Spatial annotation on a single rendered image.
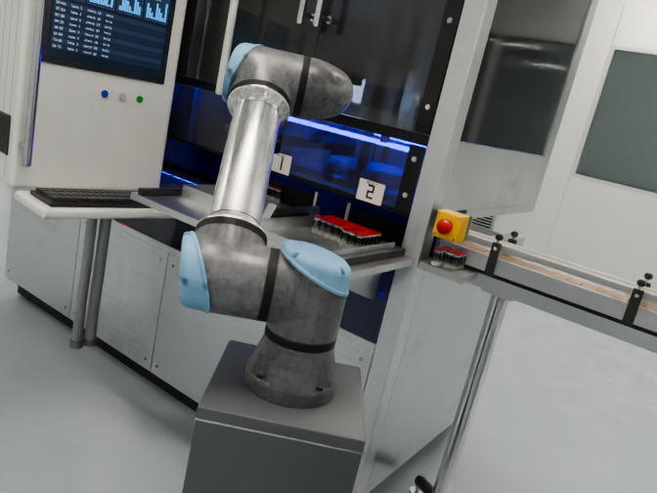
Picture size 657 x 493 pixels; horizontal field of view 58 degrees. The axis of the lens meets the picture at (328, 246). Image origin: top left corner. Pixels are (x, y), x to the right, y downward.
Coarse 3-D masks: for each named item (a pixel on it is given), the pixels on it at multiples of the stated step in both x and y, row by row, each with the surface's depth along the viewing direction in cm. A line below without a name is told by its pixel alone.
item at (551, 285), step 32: (480, 256) 163; (512, 256) 169; (544, 256) 162; (512, 288) 158; (544, 288) 154; (576, 288) 149; (608, 288) 155; (640, 288) 140; (576, 320) 150; (608, 320) 145; (640, 320) 141
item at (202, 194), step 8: (184, 192) 174; (192, 192) 172; (200, 192) 170; (208, 192) 182; (192, 200) 172; (200, 200) 170; (208, 200) 168; (264, 208) 166; (280, 208) 172; (288, 208) 175; (296, 208) 178; (304, 208) 181; (312, 208) 185
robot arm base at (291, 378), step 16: (272, 336) 91; (256, 352) 94; (272, 352) 91; (288, 352) 90; (304, 352) 90; (320, 352) 91; (256, 368) 93; (272, 368) 91; (288, 368) 90; (304, 368) 90; (320, 368) 92; (256, 384) 92; (272, 384) 90; (288, 384) 90; (304, 384) 90; (320, 384) 93; (272, 400) 90; (288, 400) 90; (304, 400) 90; (320, 400) 92
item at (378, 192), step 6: (360, 180) 170; (366, 180) 168; (360, 186) 170; (366, 186) 169; (378, 186) 166; (384, 186) 165; (360, 192) 170; (366, 192) 169; (378, 192) 166; (360, 198) 170; (366, 198) 169; (372, 198) 168; (378, 198) 167; (378, 204) 167
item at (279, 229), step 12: (300, 216) 166; (312, 216) 171; (264, 228) 155; (276, 228) 159; (288, 228) 163; (300, 228) 167; (276, 240) 141; (300, 240) 154; (312, 240) 157; (324, 240) 160; (336, 252) 138; (348, 252) 142; (360, 252) 147
